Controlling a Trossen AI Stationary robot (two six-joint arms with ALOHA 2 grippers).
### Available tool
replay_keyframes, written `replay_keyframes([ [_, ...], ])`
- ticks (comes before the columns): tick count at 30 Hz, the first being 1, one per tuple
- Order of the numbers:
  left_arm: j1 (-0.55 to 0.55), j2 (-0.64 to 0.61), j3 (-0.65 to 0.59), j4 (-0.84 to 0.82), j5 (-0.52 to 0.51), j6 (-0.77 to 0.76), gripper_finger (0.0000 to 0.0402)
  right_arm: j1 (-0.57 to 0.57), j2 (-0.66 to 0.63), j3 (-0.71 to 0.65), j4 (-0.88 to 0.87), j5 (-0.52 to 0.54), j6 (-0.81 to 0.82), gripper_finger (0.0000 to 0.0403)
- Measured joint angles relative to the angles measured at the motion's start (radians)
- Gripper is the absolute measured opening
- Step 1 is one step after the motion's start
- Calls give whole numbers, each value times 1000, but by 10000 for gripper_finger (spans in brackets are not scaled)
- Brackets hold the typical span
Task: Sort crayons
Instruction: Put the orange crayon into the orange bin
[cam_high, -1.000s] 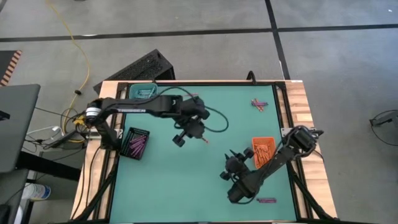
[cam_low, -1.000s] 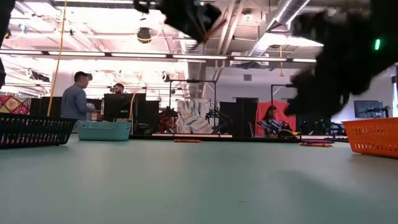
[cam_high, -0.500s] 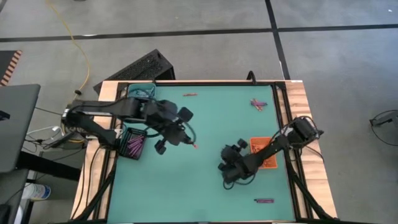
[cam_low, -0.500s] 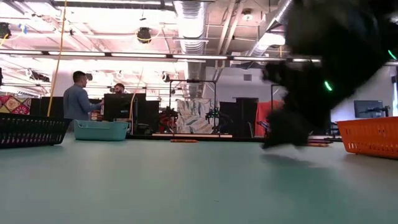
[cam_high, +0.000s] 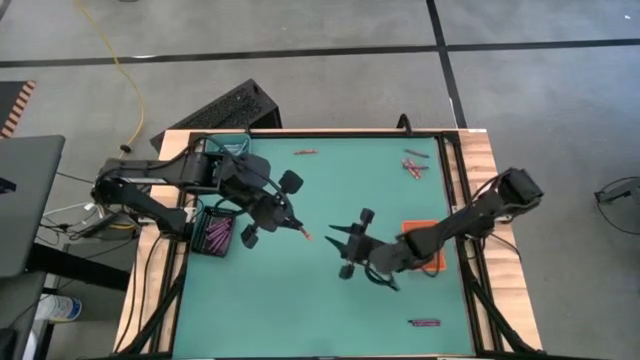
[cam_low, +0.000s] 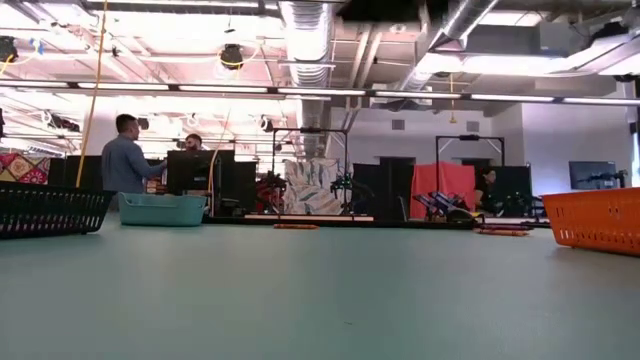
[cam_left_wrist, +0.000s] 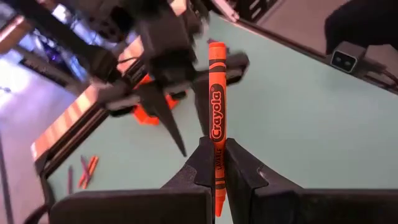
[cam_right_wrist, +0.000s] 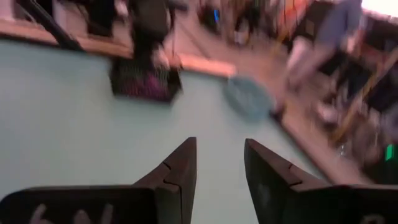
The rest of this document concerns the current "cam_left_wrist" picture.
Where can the purple crayon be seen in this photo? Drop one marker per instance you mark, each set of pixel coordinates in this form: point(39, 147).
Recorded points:
point(84, 165)
point(70, 180)

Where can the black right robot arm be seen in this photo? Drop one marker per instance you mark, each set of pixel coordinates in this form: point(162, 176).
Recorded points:
point(77, 46)

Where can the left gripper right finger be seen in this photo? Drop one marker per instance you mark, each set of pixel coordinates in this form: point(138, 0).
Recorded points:
point(295, 207)

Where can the silver aluminium bar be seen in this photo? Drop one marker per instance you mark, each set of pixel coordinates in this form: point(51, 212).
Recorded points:
point(227, 9)

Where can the orange crayon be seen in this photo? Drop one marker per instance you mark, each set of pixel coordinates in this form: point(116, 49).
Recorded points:
point(85, 174)
point(217, 102)
point(91, 174)

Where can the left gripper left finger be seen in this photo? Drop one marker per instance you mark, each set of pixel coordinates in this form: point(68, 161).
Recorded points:
point(140, 207)

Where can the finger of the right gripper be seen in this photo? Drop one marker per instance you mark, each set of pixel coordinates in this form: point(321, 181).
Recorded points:
point(161, 109)
point(202, 105)

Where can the orange mesh basket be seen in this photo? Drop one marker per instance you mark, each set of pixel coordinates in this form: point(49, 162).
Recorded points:
point(146, 116)

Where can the grey table-level camera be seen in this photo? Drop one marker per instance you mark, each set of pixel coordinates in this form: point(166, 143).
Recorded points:
point(345, 59)

